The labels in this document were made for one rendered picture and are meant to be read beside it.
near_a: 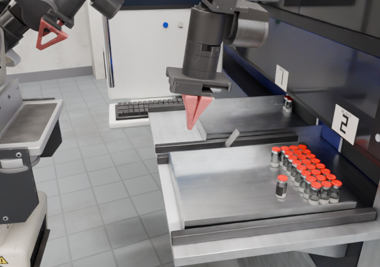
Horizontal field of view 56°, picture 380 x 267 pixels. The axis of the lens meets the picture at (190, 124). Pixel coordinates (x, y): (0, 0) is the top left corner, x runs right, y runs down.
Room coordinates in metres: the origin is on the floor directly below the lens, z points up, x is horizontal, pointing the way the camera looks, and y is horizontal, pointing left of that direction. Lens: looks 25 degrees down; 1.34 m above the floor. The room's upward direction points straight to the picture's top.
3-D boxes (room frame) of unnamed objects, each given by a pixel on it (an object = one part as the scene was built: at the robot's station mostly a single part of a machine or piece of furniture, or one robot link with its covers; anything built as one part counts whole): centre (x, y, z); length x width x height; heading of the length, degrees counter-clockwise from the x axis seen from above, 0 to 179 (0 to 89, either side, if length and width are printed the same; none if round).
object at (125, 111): (1.31, 0.09, 0.82); 0.40 x 0.14 x 0.02; 102
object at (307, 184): (0.69, -0.24, 0.90); 0.18 x 0.02 x 0.05; 10
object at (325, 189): (0.69, -0.27, 0.90); 0.18 x 0.02 x 0.05; 10
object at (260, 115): (1.02, -0.19, 0.90); 0.34 x 0.26 x 0.04; 100
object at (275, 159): (0.76, -0.21, 0.90); 0.02 x 0.02 x 0.05
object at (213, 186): (0.67, -0.14, 0.90); 0.34 x 0.26 x 0.04; 100
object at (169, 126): (0.84, -0.15, 0.87); 0.70 x 0.48 x 0.02; 10
